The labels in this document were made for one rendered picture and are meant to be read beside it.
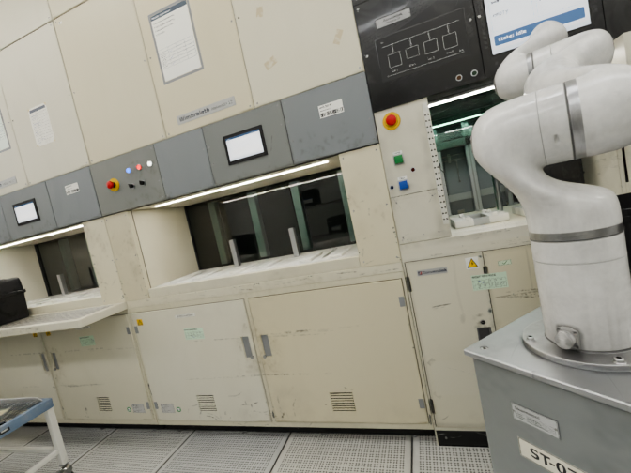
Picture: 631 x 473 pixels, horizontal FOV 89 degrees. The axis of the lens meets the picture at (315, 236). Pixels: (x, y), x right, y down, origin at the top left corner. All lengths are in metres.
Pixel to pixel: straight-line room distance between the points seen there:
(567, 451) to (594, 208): 0.36
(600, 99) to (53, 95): 2.29
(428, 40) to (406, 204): 0.59
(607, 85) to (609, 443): 0.48
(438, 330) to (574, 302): 0.85
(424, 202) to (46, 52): 2.09
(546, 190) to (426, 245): 0.78
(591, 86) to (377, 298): 1.02
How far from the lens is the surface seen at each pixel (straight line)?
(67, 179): 2.25
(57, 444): 2.21
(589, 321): 0.65
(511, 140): 0.61
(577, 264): 0.62
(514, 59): 1.03
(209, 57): 1.70
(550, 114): 0.61
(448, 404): 1.58
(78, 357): 2.52
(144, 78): 1.91
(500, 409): 0.72
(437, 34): 1.42
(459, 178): 2.21
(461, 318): 1.41
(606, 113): 0.61
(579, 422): 0.64
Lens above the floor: 1.07
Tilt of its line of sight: 4 degrees down
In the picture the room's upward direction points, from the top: 12 degrees counter-clockwise
